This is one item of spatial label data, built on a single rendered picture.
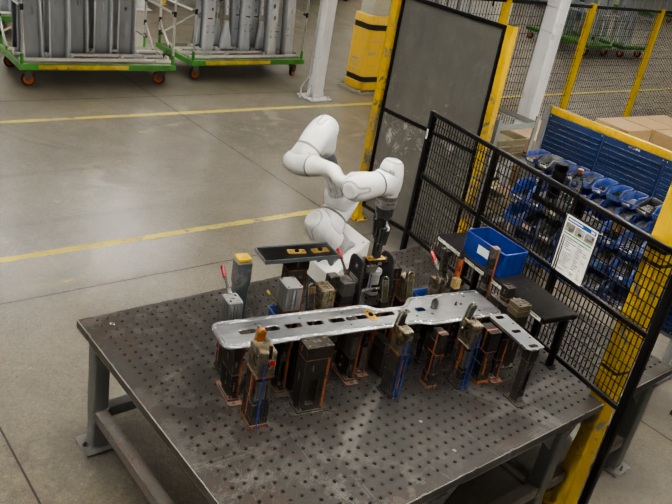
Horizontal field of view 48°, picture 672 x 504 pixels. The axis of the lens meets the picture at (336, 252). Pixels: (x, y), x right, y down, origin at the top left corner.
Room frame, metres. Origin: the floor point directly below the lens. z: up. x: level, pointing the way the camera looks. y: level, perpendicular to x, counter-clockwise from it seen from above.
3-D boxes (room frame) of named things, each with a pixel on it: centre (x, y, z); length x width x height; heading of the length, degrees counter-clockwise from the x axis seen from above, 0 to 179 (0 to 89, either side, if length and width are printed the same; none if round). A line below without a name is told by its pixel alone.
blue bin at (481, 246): (3.59, -0.81, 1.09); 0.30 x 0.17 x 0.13; 36
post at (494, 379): (3.02, -0.83, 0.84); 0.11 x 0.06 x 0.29; 32
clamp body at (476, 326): (2.90, -0.66, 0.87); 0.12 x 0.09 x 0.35; 32
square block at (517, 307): (3.14, -0.90, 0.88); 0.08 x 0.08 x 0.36; 32
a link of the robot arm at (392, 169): (2.89, -0.16, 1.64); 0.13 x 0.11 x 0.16; 138
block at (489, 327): (2.99, -0.76, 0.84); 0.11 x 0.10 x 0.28; 32
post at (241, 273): (2.89, 0.39, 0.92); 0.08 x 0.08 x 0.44; 32
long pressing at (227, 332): (2.85, -0.19, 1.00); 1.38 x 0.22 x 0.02; 122
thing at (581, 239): (3.31, -1.12, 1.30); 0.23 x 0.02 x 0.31; 32
